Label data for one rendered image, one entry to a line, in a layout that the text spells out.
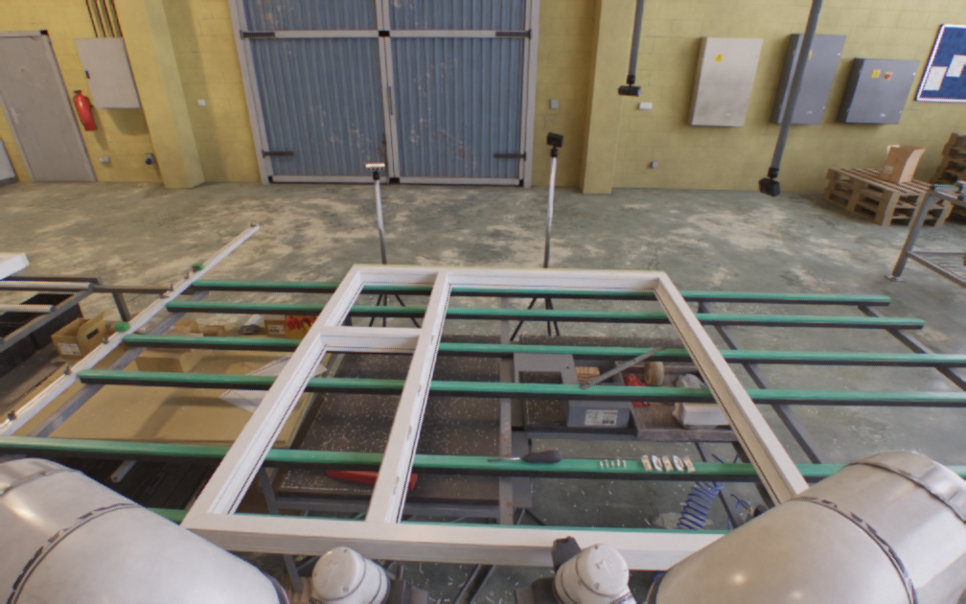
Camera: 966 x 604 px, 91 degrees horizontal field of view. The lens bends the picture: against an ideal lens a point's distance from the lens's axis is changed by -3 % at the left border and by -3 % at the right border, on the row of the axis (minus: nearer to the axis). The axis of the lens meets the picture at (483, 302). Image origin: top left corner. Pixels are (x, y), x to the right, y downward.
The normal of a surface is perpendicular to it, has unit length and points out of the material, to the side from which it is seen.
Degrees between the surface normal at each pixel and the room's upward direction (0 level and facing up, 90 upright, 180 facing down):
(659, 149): 90
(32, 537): 17
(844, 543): 9
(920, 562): 39
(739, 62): 90
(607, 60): 90
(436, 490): 0
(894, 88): 90
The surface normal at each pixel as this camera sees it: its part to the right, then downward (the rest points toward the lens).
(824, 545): -0.11, -0.83
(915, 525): 0.10, -0.75
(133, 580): 0.38, -0.74
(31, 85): -0.04, 0.47
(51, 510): 0.04, -0.91
